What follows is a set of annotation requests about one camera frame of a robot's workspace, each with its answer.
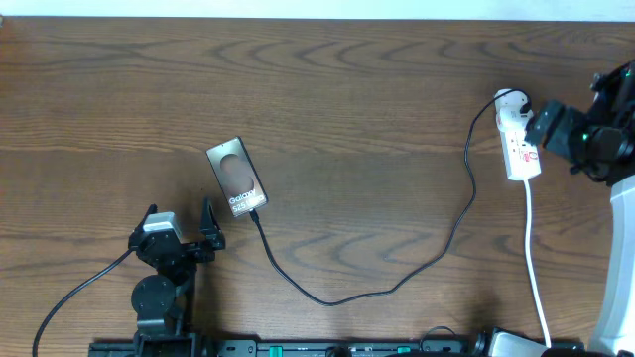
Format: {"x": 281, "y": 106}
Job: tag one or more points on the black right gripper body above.
{"x": 580, "y": 142}

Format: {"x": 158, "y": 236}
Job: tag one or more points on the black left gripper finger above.
{"x": 152, "y": 209}
{"x": 210, "y": 228}

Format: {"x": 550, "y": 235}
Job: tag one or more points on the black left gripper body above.
{"x": 191, "y": 258}

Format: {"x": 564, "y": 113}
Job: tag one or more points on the Galaxy S25 Ultra smartphone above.
{"x": 237, "y": 176}

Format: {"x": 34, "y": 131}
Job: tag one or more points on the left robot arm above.
{"x": 164, "y": 301}

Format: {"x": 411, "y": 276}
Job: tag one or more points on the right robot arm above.
{"x": 613, "y": 335}

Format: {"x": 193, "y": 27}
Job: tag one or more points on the white USB charger adapter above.
{"x": 516, "y": 100}

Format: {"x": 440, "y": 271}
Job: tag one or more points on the white power strip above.
{"x": 521, "y": 158}

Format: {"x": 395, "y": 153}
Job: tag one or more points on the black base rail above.
{"x": 337, "y": 348}

